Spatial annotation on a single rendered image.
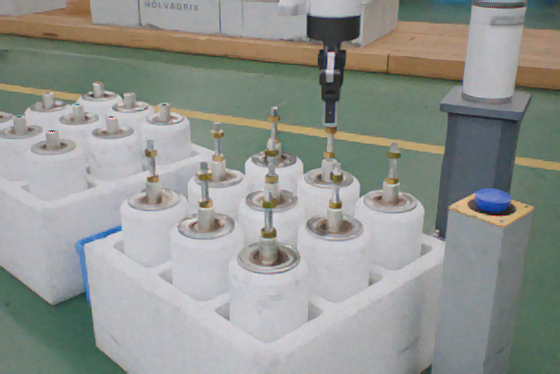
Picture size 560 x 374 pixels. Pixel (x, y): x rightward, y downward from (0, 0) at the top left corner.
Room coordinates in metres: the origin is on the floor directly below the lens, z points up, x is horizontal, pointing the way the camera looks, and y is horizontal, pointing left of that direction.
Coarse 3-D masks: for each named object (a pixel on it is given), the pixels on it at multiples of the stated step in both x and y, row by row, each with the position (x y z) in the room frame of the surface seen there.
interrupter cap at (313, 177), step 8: (320, 168) 0.98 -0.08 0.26; (304, 176) 0.95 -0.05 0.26; (312, 176) 0.95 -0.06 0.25; (320, 176) 0.96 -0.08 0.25; (344, 176) 0.95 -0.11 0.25; (352, 176) 0.95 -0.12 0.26; (312, 184) 0.92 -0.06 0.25; (320, 184) 0.92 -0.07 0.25; (328, 184) 0.92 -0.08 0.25; (344, 184) 0.92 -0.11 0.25
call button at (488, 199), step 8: (480, 192) 0.71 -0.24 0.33; (488, 192) 0.71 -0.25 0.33; (496, 192) 0.71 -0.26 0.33; (504, 192) 0.71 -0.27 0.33; (480, 200) 0.70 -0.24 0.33; (488, 200) 0.69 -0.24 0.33; (496, 200) 0.69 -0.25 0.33; (504, 200) 0.69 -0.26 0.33; (480, 208) 0.70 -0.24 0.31; (488, 208) 0.69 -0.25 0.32; (496, 208) 0.69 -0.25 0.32; (504, 208) 0.69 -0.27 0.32
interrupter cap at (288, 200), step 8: (256, 192) 0.89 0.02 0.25; (280, 192) 0.89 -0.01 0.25; (288, 192) 0.89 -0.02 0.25; (248, 200) 0.86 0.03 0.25; (256, 200) 0.86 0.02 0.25; (280, 200) 0.87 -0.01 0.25; (288, 200) 0.86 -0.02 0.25; (296, 200) 0.86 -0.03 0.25; (256, 208) 0.83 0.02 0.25; (280, 208) 0.83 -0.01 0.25; (288, 208) 0.83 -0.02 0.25
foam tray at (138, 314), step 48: (96, 240) 0.88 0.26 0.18; (432, 240) 0.88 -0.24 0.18; (96, 288) 0.85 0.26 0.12; (144, 288) 0.76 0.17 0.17; (384, 288) 0.75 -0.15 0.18; (432, 288) 0.81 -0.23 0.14; (96, 336) 0.86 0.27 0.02; (144, 336) 0.76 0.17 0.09; (192, 336) 0.68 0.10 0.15; (240, 336) 0.64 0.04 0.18; (288, 336) 0.64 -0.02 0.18; (336, 336) 0.67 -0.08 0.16; (384, 336) 0.74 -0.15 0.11; (432, 336) 0.82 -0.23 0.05
